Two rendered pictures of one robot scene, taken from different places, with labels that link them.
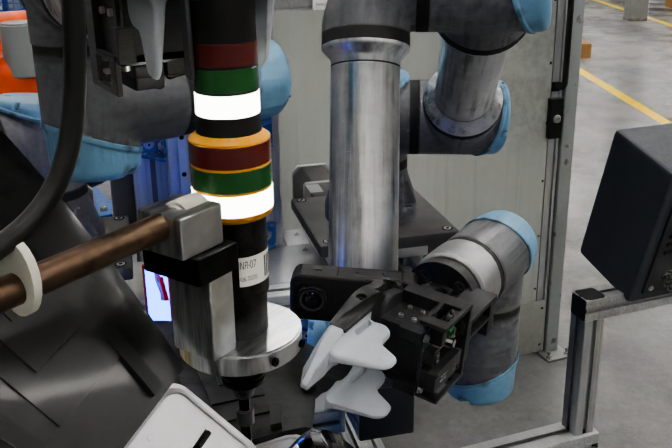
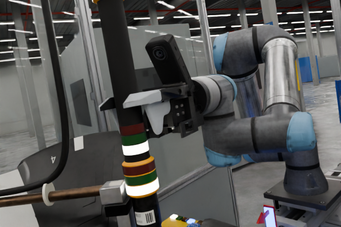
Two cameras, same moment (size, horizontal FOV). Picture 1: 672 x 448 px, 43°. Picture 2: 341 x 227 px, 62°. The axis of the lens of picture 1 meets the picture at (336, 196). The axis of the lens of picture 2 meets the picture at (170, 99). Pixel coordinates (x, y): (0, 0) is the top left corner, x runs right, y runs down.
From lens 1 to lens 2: 0.44 m
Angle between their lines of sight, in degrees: 64
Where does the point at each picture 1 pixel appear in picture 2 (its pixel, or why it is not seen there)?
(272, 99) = (299, 142)
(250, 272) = (138, 219)
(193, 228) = (105, 193)
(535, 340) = not seen: outside the picture
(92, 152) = (211, 155)
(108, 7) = not seen: hidden behind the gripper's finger
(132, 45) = (146, 122)
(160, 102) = (237, 139)
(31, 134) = not seen: hidden behind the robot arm
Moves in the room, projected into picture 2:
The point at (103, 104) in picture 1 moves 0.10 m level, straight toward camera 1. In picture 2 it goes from (213, 138) to (179, 151)
